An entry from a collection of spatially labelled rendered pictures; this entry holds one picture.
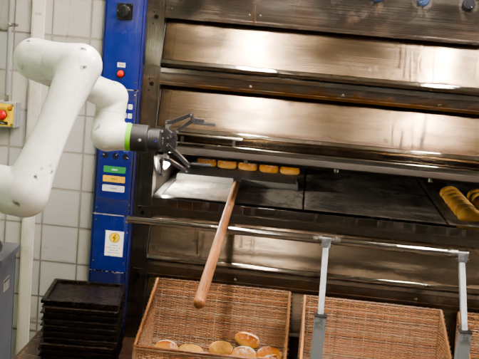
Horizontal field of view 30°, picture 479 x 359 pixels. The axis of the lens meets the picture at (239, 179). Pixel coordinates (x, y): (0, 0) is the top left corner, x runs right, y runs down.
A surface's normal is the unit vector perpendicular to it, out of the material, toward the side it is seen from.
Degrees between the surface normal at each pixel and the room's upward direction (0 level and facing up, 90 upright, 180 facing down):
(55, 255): 90
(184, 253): 70
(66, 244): 90
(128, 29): 90
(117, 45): 90
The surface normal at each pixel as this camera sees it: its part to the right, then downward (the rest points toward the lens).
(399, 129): -0.05, -0.18
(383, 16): -0.08, 0.16
